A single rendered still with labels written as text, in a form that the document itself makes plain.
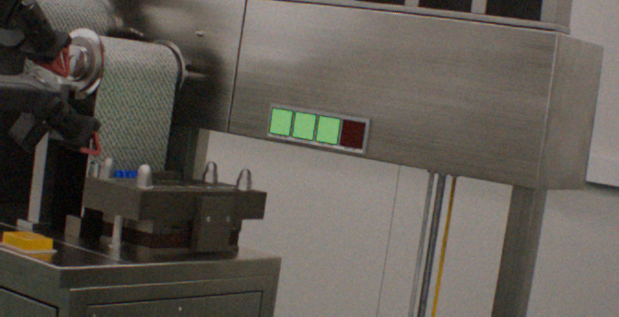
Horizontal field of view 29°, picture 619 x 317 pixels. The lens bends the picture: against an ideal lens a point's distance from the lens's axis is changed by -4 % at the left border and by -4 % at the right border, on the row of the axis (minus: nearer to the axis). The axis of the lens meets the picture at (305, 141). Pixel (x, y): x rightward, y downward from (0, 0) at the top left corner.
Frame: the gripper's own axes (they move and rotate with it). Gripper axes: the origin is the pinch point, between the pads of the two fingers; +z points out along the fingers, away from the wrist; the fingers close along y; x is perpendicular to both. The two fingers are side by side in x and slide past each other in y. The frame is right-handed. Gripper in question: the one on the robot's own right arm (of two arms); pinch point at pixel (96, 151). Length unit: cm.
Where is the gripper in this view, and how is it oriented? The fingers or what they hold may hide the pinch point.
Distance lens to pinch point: 252.7
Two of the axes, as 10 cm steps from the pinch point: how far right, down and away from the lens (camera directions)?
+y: 8.1, 1.6, -5.7
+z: 4.2, 5.2, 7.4
